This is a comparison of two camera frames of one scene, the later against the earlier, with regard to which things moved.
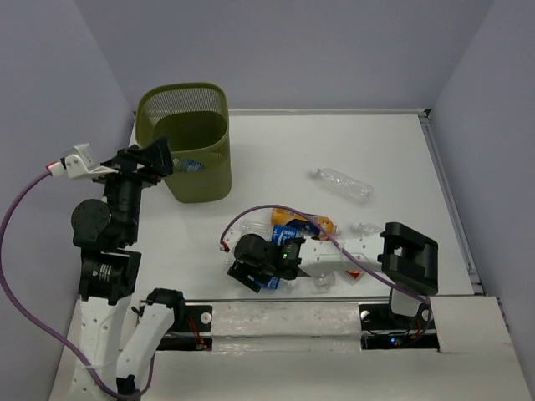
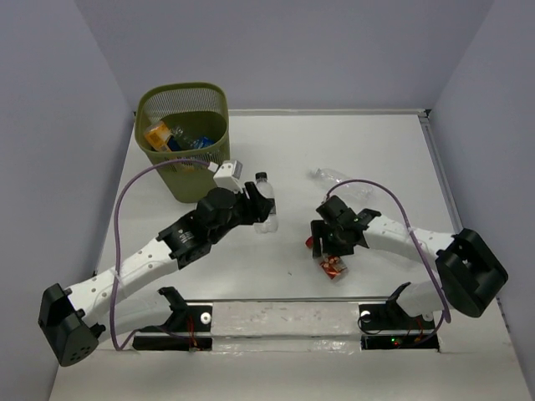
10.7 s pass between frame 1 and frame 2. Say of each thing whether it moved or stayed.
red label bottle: moved
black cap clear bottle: moved
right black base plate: stayed
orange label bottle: moved
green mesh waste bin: stayed
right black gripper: moved
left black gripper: moved
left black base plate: stayed
